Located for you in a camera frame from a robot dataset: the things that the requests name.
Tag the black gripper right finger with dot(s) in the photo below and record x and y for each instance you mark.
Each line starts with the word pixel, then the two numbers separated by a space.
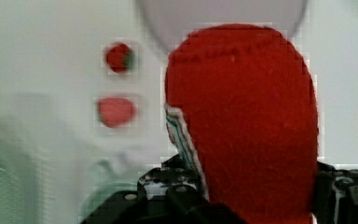
pixel 336 195

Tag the red green toy strawberry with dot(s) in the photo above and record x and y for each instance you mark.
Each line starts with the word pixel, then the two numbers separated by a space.
pixel 116 111

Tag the green plastic mug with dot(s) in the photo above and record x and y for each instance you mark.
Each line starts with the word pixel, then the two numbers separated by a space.
pixel 109 175

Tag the purple round plate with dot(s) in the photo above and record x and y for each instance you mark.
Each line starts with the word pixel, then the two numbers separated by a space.
pixel 170 21

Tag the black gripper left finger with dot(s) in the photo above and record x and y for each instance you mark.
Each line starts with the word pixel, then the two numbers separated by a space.
pixel 169 194

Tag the green plastic strainer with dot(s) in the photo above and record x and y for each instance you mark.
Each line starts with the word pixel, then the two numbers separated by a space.
pixel 26 182

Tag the red plush ketchup bottle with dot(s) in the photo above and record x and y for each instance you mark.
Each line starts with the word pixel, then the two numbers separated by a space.
pixel 241 110

